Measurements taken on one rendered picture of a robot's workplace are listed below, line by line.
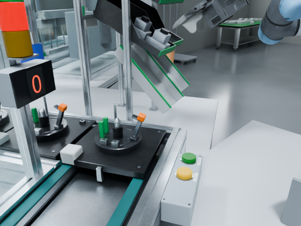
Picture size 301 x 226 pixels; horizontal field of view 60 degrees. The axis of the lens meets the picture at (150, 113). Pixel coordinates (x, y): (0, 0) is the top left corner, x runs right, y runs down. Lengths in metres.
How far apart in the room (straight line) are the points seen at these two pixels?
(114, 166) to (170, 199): 0.17
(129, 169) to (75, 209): 0.15
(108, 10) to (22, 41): 0.44
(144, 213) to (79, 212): 0.16
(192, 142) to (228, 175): 0.22
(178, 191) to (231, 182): 0.26
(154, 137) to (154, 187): 0.21
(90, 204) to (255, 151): 0.62
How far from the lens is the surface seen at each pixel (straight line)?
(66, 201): 0.70
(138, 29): 0.94
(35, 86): 0.60
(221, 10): 0.80
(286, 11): 0.73
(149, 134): 0.83
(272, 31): 0.83
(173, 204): 0.60
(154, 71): 1.04
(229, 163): 0.93
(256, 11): 10.18
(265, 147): 1.06
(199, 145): 1.00
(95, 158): 0.73
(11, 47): 0.58
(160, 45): 0.90
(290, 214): 0.74
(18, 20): 0.57
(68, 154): 0.74
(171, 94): 1.03
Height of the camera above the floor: 1.37
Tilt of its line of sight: 24 degrees down
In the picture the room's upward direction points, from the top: straight up
